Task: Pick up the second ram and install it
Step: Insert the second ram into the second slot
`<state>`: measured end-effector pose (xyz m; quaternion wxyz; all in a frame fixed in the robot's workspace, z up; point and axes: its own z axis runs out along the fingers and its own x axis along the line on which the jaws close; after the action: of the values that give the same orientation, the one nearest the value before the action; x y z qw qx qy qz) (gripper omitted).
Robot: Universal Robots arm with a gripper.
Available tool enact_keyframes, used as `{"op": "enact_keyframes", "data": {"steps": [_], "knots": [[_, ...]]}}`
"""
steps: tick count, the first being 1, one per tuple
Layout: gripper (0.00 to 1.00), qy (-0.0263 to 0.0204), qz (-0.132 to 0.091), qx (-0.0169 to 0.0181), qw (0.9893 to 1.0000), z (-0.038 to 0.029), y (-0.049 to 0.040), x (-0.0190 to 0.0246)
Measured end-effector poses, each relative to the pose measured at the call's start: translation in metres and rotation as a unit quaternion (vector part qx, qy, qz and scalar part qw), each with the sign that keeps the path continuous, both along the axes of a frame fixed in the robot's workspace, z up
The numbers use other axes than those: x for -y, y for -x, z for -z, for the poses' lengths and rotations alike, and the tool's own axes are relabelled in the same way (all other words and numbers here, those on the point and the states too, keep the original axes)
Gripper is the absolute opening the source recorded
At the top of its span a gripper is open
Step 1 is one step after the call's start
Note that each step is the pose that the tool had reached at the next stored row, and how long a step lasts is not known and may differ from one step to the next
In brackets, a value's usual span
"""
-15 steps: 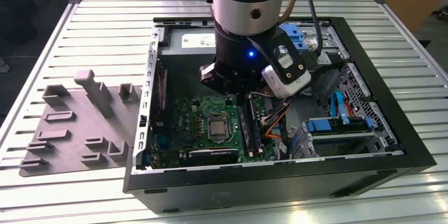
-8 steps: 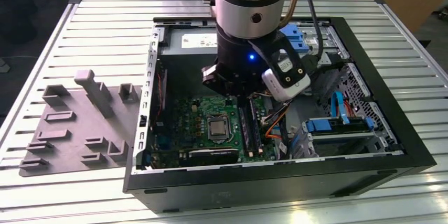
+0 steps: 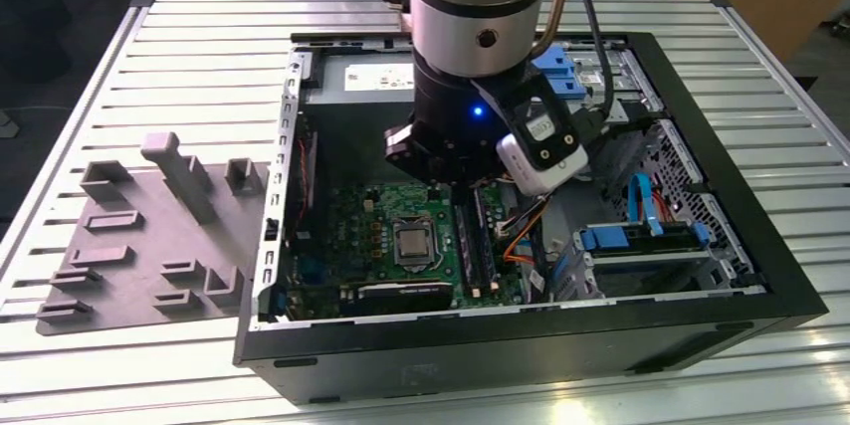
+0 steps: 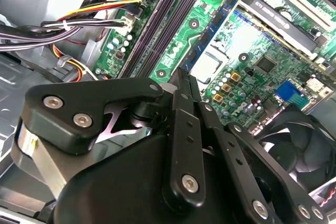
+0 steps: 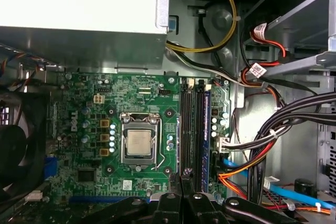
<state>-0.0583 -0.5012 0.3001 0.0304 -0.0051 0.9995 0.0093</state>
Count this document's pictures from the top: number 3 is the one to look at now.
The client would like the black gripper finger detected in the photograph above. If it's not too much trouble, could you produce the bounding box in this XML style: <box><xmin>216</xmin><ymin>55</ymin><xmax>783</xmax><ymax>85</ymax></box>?
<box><xmin>381</xmin><ymin>122</ymin><xmax>471</xmax><ymax>193</ymax></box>
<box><xmin>467</xmin><ymin>157</ymin><xmax>511</xmax><ymax>193</ymax></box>

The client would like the black RAM slot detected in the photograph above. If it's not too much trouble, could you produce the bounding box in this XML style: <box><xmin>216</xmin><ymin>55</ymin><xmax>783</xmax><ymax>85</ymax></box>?
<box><xmin>471</xmin><ymin>190</ymin><xmax>503</xmax><ymax>295</ymax></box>
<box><xmin>451</xmin><ymin>189</ymin><xmax>485</xmax><ymax>300</ymax></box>

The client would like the grey power supply unit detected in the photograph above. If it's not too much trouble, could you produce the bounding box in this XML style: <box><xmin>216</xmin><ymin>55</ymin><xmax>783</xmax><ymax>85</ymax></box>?
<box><xmin>301</xmin><ymin>54</ymin><xmax>425</xmax><ymax>185</ymax></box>

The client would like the green motherboard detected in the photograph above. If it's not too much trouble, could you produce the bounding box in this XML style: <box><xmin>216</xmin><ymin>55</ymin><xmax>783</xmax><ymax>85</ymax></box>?
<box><xmin>284</xmin><ymin>180</ymin><xmax>532</xmax><ymax>319</ymax></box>

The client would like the CPU socket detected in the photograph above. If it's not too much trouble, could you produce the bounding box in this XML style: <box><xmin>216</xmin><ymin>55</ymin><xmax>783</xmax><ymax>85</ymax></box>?
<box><xmin>389</xmin><ymin>214</ymin><xmax>443</xmax><ymax>273</ymax></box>

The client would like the silver CPU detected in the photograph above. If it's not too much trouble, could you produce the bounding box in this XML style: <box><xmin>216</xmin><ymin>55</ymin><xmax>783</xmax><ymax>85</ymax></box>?
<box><xmin>396</xmin><ymin>230</ymin><xmax>432</xmax><ymax>257</ymax></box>

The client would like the blue plastic disk carrier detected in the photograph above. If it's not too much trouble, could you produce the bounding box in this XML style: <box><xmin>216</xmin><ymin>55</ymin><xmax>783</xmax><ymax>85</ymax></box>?
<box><xmin>534</xmin><ymin>46</ymin><xmax>590</xmax><ymax>101</ymax></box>

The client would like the hard disk in blue carrier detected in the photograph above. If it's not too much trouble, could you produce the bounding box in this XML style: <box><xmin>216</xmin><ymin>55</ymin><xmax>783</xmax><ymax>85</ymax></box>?
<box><xmin>574</xmin><ymin>223</ymin><xmax>715</xmax><ymax>255</ymax></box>

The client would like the black graphics card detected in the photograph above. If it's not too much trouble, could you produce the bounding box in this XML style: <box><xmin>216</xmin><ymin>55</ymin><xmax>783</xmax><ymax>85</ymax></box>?
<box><xmin>337</xmin><ymin>281</ymin><xmax>456</xmax><ymax>317</ymax></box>

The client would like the blue board connector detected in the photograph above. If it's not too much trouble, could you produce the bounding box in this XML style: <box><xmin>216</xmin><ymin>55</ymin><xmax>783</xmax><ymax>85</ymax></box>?
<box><xmin>297</xmin><ymin>258</ymin><xmax>328</xmax><ymax>288</ymax></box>

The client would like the metal drive cage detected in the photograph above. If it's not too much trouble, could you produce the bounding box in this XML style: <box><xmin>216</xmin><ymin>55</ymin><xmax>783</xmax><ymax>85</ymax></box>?
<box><xmin>574</xmin><ymin>44</ymin><xmax>666</xmax><ymax>127</ymax></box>

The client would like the metal disk bay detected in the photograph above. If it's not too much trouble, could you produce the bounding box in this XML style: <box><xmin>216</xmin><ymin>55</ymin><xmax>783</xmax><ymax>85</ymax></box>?
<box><xmin>550</xmin><ymin>245</ymin><xmax>764</xmax><ymax>307</ymax></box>

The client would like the black PC case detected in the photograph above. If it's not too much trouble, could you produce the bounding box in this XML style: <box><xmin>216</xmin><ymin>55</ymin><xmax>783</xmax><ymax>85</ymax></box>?
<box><xmin>229</xmin><ymin>30</ymin><xmax>831</xmax><ymax>405</ymax></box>

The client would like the grey parts rack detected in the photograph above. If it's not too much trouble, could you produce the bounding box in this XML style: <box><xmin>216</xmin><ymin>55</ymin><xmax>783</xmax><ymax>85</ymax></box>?
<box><xmin>33</xmin><ymin>133</ymin><xmax>273</xmax><ymax>335</ymax></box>

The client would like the black chair base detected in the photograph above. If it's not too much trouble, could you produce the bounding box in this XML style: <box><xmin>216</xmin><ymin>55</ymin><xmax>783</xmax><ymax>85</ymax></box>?
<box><xmin>822</xmin><ymin>11</ymin><xmax>850</xmax><ymax>41</ymax></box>

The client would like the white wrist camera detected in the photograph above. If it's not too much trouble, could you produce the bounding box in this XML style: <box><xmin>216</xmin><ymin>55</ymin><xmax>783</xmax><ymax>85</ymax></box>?
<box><xmin>495</xmin><ymin>96</ymin><xmax>591</xmax><ymax>196</ymax></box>

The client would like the black camera bracket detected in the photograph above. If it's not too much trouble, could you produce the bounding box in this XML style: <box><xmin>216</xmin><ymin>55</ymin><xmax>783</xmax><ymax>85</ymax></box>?
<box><xmin>471</xmin><ymin>66</ymin><xmax>583</xmax><ymax>170</ymax></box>

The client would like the orange wire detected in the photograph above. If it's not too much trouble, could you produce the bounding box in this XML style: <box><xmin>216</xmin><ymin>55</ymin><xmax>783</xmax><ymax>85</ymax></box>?
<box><xmin>501</xmin><ymin>228</ymin><xmax>532</xmax><ymax>265</ymax></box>

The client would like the black camera cable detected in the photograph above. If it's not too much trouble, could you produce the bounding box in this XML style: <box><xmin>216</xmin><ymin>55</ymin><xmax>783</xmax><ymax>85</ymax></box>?
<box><xmin>559</xmin><ymin>0</ymin><xmax>616</xmax><ymax>142</ymax></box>

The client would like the black cable bundle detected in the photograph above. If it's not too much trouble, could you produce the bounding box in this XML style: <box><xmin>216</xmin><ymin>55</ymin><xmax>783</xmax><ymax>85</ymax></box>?
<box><xmin>496</xmin><ymin>128</ymin><xmax>650</xmax><ymax>242</ymax></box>

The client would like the blue flat wire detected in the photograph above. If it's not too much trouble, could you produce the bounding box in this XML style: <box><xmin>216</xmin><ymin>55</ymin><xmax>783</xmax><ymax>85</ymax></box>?
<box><xmin>627</xmin><ymin>173</ymin><xmax>666</xmax><ymax>237</ymax></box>

